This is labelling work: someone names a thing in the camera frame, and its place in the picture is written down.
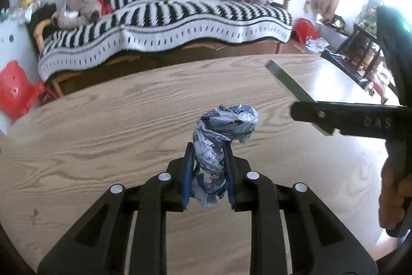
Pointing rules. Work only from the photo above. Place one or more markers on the blue white wrapper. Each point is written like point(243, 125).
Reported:
point(225, 120)

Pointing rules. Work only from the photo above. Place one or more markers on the dark red packet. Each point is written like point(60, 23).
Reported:
point(48, 96)

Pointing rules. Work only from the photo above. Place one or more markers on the black side table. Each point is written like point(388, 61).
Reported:
point(357, 52)

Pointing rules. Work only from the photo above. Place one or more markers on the wooden sofa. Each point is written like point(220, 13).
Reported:
point(38, 33)

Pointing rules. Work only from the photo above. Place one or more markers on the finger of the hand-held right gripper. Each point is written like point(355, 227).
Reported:
point(347, 120)
point(289, 81)

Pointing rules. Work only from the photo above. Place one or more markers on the red plastic stool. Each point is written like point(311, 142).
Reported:
point(16, 91)

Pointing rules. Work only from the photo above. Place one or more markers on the person's right hand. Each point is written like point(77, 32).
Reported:
point(396, 201)

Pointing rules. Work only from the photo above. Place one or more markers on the beige plush toy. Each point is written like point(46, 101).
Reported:
point(77, 7)

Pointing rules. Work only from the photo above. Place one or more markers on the black white striped blanket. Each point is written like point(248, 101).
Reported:
point(180, 20)

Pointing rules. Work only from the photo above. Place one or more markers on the red plastic bag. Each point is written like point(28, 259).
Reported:
point(305, 30)

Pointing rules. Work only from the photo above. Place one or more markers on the red cushion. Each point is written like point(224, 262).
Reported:
point(103, 1)

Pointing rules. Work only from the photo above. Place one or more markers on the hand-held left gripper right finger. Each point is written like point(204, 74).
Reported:
point(229, 178)

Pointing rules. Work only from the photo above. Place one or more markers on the white paper litter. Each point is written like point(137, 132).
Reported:
point(317, 44)

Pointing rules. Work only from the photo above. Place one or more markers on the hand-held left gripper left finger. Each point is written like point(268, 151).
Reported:
point(188, 178)

